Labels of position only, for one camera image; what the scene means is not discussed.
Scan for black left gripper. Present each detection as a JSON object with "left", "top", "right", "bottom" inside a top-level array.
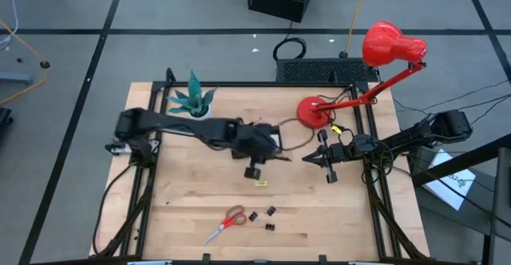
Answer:
[{"left": 231, "top": 123, "right": 292, "bottom": 180}]

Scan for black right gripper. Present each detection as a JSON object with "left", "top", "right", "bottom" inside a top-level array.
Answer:
[{"left": 301, "top": 129, "right": 357, "bottom": 184}]

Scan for red-handled scissors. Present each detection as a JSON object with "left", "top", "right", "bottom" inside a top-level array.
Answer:
[{"left": 202, "top": 204, "right": 248, "bottom": 246}]

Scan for black mesh desk organizer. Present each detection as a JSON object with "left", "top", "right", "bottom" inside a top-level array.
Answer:
[{"left": 231, "top": 123, "right": 285, "bottom": 160}]

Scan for white plant pot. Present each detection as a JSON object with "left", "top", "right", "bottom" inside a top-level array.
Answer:
[{"left": 189, "top": 105, "right": 214, "bottom": 121}]

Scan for black perforated metal panel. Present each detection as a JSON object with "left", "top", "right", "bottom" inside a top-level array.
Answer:
[{"left": 275, "top": 57, "right": 380, "bottom": 85}]

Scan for green snake plant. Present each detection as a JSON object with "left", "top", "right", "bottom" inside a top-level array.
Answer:
[{"left": 166, "top": 69, "right": 218, "bottom": 118}]

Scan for red desk lamp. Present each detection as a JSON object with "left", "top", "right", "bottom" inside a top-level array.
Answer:
[{"left": 296, "top": 20, "right": 428, "bottom": 130}]

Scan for white printed sheet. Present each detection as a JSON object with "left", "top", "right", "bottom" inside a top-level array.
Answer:
[{"left": 422, "top": 148, "right": 477, "bottom": 211}]

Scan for black diagonal beam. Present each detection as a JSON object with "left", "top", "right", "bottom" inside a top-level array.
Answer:
[{"left": 410, "top": 132, "right": 511, "bottom": 186}]

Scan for black computer tower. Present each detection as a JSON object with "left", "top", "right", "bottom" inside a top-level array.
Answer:
[{"left": 247, "top": 0, "right": 319, "bottom": 23}]

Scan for grey metal furniture foot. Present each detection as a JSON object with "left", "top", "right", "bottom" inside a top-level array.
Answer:
[{"left": 0, "top": 71, "right": 34, "bottom": 85}]

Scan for black chair wheel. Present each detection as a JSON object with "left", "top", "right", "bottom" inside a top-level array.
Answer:
[{"left": 0, "top": 107, "right": 14, "bottom": 135}]

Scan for black left wrist camera cable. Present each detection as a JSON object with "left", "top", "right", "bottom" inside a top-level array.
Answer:
[{"left": 277, "top": 117, "right": 316, "bottom": 152}]

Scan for black coiled floor cable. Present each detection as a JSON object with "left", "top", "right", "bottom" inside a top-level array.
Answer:
[{"left": 272, "top": 36, "right": 307, "bottom": 62}]

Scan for yellow cable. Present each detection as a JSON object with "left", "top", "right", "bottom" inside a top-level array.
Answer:
[
  {"left": 0, "top": 19, "right": 50, "bottom": 106},
  {"left": 343, "top": 0, "right": 372, "bottom": 55}
]

